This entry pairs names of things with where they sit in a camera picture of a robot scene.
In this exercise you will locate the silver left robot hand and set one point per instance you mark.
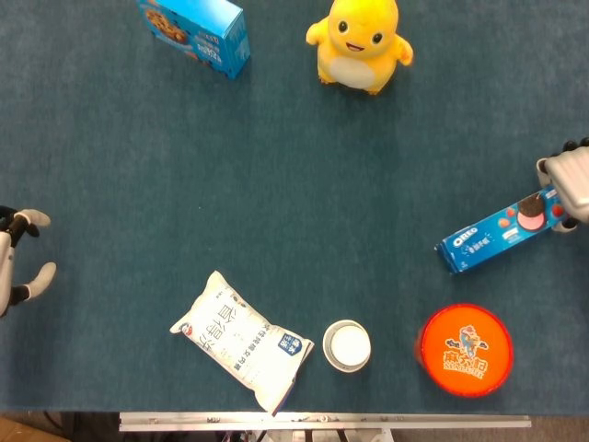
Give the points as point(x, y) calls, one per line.
point(5, 267)

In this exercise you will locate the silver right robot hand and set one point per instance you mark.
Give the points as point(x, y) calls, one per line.
point(573, 177)

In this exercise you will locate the orange round tub red rim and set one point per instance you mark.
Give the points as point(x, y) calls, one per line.
point(465, 350)

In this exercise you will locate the blue Oreo cookie box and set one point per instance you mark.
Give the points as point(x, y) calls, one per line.
point(478, 244)

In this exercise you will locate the blue chocolate chip cookie box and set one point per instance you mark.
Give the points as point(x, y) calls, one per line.
point(216, 27)

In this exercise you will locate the yellow plush dinosaur toy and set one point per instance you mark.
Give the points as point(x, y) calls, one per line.
point(354, 64)

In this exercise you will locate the aluminium profile rail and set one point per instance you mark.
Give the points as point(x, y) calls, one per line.
point(322, 421)

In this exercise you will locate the white paper cup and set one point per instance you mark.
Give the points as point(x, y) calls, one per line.
point(346, 345)

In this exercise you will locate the white salt bag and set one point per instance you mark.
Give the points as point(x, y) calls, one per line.
point(239, 340)

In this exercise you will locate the teal felt table cloth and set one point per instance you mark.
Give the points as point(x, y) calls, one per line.
point(276, 184)

